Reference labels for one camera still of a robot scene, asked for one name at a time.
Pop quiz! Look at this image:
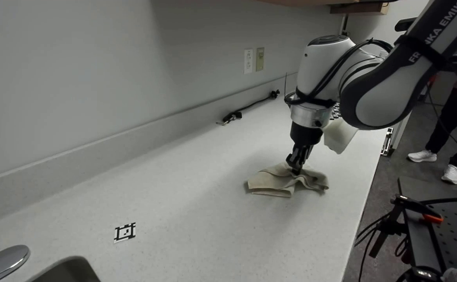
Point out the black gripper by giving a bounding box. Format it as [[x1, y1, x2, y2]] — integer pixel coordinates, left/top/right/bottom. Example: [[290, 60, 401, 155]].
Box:
[[285, 121, 326, 176]]

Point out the beige cloth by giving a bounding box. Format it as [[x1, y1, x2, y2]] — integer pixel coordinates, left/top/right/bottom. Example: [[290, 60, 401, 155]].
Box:
[[244, 162, 330, 199]]

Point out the black rod tool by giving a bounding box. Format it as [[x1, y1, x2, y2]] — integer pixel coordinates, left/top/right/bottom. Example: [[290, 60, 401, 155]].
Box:
[[221, 90, 282, 126]]

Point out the person in pink shirt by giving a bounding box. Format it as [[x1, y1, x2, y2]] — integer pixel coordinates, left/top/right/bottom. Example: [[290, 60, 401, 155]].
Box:
[[406, 44, 457, 187]]

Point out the small black-white marker tag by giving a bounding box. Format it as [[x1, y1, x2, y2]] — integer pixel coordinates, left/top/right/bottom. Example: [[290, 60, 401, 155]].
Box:
[[113, 221, 138, 243]]

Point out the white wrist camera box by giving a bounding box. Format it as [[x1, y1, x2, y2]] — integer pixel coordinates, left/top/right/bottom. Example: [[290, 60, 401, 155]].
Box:
[[323, 118, 360, 157]]

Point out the yellowish wall plate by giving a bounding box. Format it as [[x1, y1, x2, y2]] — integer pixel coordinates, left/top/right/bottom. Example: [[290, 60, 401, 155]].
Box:
[[254, 46, 266, 74]]

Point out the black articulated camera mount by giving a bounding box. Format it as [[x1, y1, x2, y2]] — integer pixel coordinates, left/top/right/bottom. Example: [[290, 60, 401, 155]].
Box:
[[354, 193, 457, 282]]

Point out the white wall outlet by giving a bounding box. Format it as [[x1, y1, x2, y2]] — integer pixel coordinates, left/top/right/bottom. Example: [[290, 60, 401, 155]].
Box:
[[243, 49, 255, 75]]

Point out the red clamp handle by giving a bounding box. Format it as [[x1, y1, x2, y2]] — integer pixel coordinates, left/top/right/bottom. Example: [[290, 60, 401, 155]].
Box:
[[421, 212, 448, 227]]

